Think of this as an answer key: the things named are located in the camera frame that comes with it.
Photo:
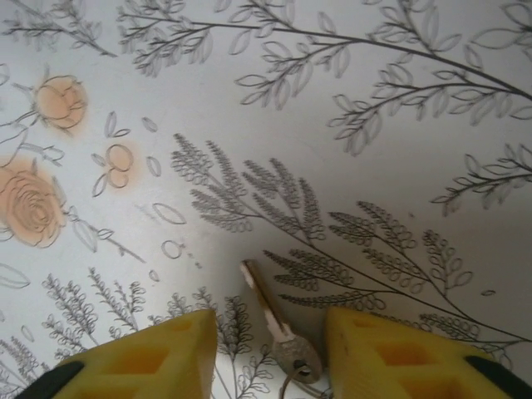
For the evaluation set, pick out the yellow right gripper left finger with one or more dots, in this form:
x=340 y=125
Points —
x=137 y=365

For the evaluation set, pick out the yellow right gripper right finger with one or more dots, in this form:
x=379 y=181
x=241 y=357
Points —
x=399 y=365

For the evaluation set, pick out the silver padlock key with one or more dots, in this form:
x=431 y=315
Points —
x=297 y=353

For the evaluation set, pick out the floral table cover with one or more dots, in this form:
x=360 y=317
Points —
x=266 y=104

